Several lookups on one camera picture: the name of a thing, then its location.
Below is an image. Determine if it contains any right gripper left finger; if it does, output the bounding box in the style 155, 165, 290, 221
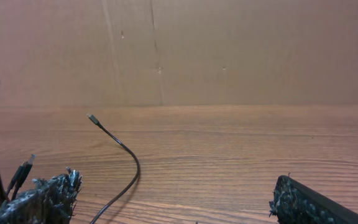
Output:
0, 168, 82, 224

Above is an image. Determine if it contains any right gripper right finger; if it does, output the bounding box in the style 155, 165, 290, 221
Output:
269, 175, 358, 224

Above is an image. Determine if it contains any short black USB cable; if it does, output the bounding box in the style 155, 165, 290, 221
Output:
5, 154, 37, 202

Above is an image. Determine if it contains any long black USB cable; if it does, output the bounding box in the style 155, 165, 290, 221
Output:
86, 113, 141, 224

